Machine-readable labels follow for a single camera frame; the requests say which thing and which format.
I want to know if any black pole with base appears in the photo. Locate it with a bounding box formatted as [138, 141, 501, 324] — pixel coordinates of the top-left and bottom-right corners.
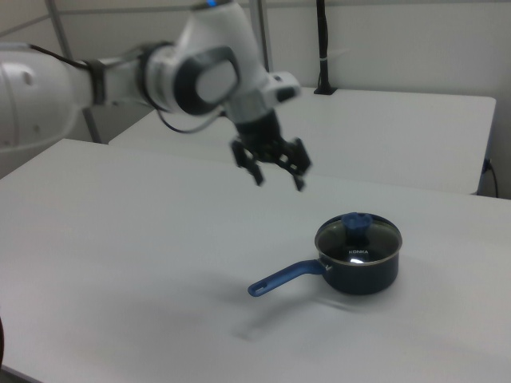
[313, 0, 337, 96]

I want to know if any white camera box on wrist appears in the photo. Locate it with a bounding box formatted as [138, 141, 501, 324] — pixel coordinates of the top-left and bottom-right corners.
[261, 70, 302, 109]

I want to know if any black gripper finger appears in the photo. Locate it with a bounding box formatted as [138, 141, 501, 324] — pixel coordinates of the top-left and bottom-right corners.
[275, 137, 312, 193]
[230, 140, 266, 188]

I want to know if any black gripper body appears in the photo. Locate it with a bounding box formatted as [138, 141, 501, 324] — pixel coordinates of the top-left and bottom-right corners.
[228, 108, 289, 165]

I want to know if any dark blue saucepan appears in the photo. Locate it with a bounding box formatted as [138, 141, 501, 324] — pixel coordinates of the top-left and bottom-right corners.
[247, 214, 403, 299]

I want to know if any black cable at table edge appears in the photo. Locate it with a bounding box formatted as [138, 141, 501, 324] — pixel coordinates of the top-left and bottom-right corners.
[482, 158, 500, 199]

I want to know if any glass lid with blue knob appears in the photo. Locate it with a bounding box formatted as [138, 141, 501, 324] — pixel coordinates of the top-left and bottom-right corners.
[315, 211, 403, 267]

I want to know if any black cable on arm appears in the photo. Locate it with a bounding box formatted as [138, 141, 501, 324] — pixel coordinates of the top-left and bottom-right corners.
[28, 43, 224, 134]

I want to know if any white back table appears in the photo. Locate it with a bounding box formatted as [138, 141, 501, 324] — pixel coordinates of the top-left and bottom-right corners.
[108, 85, 497, 196]

